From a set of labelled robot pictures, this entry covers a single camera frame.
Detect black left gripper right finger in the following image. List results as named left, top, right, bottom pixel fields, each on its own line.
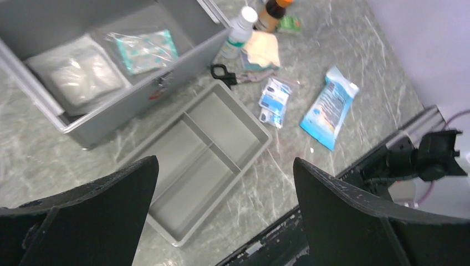
left=293, top=158, right=469, bottom=265

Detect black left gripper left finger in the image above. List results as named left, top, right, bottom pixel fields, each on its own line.
left=1, top=156, right=159, bottom=265

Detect alcohol wipes zip bag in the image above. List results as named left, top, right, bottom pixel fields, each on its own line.
left=258, top=76, right=300, bottom=129

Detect white gauze packet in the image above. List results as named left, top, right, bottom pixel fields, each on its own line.
left=25, top=34, right=131, bottom=116

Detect teal patterned plaster bag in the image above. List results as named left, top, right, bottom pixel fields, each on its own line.
left=107, top=29, right=179, bottom=75

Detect white disinfectant bottle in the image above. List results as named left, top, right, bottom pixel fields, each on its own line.
left=219, top=6, right=258, bottom=59

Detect brown bottle orange cap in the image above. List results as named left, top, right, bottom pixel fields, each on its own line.
left=253, top=0, right=293, bottom=33

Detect grey metal medicine case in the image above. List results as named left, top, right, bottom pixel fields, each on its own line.
left=1, top=1, right=230, bottom=148

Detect blue white mask pack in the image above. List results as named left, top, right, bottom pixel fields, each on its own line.
left=300, top=66, right=359, bottom=151

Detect grey plastic divided tray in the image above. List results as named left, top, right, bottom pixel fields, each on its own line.
left=117, top=80, right=272, bottom=247

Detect green wind oil box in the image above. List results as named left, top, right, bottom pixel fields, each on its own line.
left=277, top=16, right=302, bottom=35

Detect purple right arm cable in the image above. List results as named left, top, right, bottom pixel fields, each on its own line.
left=415, top=109, right=470, bottom=206

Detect black handled scissors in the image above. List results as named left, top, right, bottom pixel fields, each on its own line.
left=210, top=64, right=276, bottom=89

